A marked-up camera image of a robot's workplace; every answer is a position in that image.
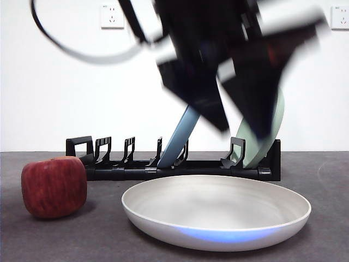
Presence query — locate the blue round plate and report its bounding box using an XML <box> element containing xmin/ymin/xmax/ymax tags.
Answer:
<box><xmin>157</xmin><ymin>105</ymin><xmax>201</xmax><ymax>168</ymax></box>

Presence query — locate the black cable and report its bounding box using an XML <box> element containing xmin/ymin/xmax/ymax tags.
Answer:
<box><xmin>29</xmin><ymin>0</ymin><xmax>153</xmax><ymax>66</ymax></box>

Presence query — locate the white wall socket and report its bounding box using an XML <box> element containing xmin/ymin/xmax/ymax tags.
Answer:
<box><xmin>101</xmin><ymin>3</ymin><xmax>125</xmax><ymax>30</ymax></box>
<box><xmin>330</xmin><ymin>5</ymin><xmax>349</xmax><ymax>31</ymax></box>

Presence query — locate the pale yellow round plate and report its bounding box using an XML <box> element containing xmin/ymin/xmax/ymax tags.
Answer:
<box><xmin>121</xmin><ymin>175</ymin><xmax>312</xmax><ymax>252</ymax></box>

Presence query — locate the black plate rack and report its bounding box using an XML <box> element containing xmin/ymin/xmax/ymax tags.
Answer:
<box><xmin>65</xmin><ymin>135</ymin><xmax>281</xmax><ymax>182</ymax></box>

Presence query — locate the green round plate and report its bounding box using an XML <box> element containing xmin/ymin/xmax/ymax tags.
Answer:
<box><xmin>234</xmin><ymin>87</ymin><xmax>286</xmax><ymax>169</ymax></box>

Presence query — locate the red apple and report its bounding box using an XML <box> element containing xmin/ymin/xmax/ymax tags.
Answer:
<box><xmin>21</xmin><ymin>156</ymin><xmax>88</xmax><ymax>219</ymax></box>

